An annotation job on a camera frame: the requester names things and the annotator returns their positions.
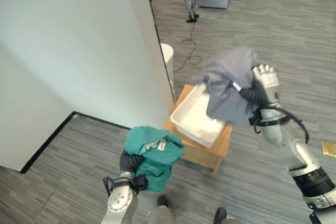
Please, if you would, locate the low wooden table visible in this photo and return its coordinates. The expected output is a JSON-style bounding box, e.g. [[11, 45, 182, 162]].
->
[[164, 84, 233, 174]]

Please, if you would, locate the white plastic laundry basket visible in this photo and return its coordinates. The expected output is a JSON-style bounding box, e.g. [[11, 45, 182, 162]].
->
[[170, 83, 226, 149]]

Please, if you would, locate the robot leg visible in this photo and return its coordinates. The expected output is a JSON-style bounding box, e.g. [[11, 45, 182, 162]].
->
[[213, 207, 236, 224], [149, 194, 174, 224]]

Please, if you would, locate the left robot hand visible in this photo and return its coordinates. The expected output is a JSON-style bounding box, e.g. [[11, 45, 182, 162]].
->
[[118, 140, 167, 178]]

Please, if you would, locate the white round bin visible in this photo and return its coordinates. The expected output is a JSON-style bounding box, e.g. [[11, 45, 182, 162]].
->
[[160, 43, 174, 82]]

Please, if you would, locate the robot left leg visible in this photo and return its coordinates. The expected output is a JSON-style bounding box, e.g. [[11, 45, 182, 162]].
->
[[149, 194, 174, 224]]

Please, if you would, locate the robot right leg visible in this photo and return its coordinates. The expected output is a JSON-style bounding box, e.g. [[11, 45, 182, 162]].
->
[[213, 207, 236, 224]]

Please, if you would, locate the thin dark floor cable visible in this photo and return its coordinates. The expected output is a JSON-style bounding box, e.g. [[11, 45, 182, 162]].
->
[[173, 16, 202, 74]]

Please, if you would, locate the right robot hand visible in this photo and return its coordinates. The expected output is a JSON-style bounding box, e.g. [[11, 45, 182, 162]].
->
[[230, 63, 280, 107]]

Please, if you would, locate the yellow-brown flat object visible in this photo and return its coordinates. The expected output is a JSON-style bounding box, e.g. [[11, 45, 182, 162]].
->
[[321, 141, 336, 156]]

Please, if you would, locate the teal green cloth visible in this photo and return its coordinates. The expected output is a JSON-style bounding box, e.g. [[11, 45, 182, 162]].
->
[[123, 126, 185, 193]]

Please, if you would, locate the grey cloth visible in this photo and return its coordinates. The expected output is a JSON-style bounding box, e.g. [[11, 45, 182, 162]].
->
[[193, 47, 258, 126]]

